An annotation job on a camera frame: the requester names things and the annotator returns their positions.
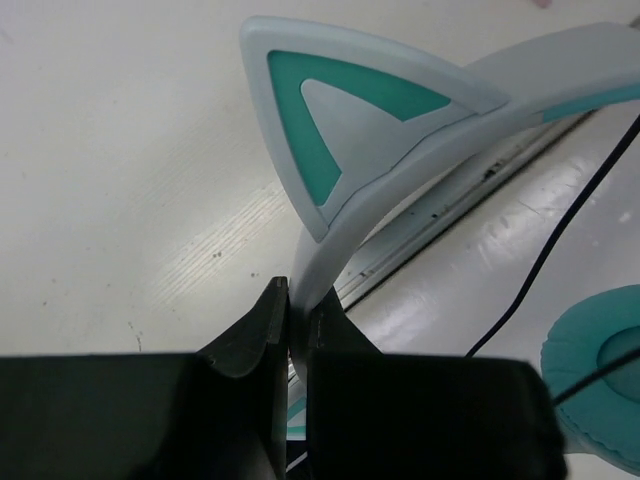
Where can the teal cat-ear headphones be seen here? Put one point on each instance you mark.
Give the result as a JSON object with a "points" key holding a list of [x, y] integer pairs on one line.
{"points": [[355, 123]]}

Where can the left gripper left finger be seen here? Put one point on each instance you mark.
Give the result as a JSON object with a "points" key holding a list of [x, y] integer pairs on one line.
{"points": [[215, 413]]}

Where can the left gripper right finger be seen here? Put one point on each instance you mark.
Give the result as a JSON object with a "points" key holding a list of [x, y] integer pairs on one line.
{"points": [[373, 415]]}

